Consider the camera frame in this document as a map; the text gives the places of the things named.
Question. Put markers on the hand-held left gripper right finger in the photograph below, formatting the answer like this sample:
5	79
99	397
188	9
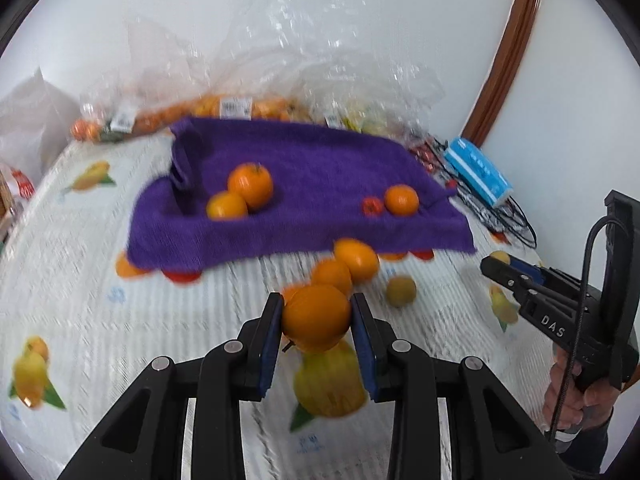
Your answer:
366	350

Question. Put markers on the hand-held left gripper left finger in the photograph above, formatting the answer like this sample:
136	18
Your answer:
267	350

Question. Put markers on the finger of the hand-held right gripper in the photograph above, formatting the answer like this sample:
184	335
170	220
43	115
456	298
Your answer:
532	272
545	315

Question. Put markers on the small orange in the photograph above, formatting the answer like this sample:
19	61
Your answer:
227	206
330	274
316	317
357	259

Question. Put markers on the large orange with stem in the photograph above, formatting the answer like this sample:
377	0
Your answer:
250	186

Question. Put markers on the person's right forearm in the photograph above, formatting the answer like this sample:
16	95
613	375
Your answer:
585	452

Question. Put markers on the person's right hand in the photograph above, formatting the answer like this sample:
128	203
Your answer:
595	402

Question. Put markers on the blue tissue box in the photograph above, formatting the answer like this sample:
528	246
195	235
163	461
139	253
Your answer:
477	172

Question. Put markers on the fruit print tablecloth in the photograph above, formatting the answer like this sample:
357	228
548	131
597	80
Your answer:
125	320

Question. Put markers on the clear bag of red fruit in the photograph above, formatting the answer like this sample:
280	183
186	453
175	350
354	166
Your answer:
425	152

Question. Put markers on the purple towel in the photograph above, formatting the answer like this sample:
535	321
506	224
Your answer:
310	170

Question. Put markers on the clear bag of yellow fruit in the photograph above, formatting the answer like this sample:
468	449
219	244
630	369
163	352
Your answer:
360	115

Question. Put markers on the clear bag of oranges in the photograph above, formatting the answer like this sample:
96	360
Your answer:
145	120

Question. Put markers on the white plastic bag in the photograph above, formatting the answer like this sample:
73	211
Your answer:
30	120

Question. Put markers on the brown wooden door frame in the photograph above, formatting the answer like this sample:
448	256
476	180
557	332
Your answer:
505	60

